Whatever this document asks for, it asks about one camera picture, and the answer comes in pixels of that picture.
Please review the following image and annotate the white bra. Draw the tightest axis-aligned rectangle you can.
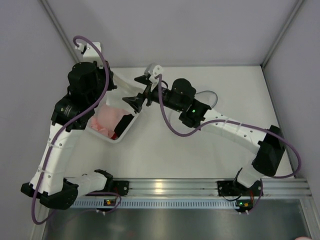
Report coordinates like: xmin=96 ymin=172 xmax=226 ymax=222
xmin=105 ymin=71 xmax=144 ymax=113

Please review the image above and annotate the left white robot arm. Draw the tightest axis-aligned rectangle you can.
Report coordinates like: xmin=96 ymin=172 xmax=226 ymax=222
xmin=21 ymin=62 xmax=113 ymax=210

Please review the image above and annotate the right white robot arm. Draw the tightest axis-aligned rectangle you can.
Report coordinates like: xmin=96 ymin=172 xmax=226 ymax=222
xmin=123 ymin=76 xmax=285 ymax=188

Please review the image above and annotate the round mesh laundry bag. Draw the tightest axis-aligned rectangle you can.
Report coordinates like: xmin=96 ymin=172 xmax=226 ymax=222
xmin=169 ymin=89 xmax=219 ymax=121

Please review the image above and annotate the black garment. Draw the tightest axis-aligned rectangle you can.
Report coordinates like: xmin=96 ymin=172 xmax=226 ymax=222
xmin=114 ymin=114 xmax=134 ymax=138

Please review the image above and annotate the white plastic basket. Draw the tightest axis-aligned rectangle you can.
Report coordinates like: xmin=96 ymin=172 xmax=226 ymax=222
xmin=86 ymin=99 xmax=139 ymax=144

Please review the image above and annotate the pink garment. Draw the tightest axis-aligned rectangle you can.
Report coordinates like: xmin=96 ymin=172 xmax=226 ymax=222
xmin=90 ymin=104 xmax=130 ymax=139

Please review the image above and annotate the red garment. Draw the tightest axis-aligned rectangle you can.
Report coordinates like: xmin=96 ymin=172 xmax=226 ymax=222
xmin=111 ymin=134 xmax=118 ymax=140

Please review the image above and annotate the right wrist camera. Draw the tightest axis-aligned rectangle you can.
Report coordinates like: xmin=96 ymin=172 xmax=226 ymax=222
xmin=144 ymin=63 xmax=164 ymax=84

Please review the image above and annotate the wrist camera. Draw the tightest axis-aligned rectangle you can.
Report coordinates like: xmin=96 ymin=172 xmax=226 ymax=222
xmin=74 ymin=43 xmax=104 ymax=69
xmin=144 ymin=63 xmax=164 ymax=84

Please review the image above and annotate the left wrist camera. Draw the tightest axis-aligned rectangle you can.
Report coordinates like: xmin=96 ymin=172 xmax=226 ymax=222
xmin=74 ymin=43 xmax=104 ymax=69

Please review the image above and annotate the left aluminium frame post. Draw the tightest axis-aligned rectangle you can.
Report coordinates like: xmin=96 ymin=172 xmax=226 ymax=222
xmin=38 ymin=0 xmax=81 ymax=64

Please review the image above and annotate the aluminium frame post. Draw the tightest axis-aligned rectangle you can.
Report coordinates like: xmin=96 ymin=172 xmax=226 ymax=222
xmin=38 ymin=0 xmax=81 ymax=64
xmin=260 ymin=0 xmax=306 ymax=70

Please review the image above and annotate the slotted cable duct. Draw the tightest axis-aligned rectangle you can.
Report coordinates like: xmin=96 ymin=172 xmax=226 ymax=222
xmin=71 ymin=198 xmax=251 ymax=209

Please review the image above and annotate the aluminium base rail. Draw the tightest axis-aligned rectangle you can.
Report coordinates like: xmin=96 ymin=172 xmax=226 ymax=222
xmin=41 ymin=177 xmax=313 ymax=199

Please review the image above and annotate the right aluminium frame post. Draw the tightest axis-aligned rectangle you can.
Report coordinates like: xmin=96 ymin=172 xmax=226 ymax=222
xmin=260 ymin=0 xmax=306 ymax=70

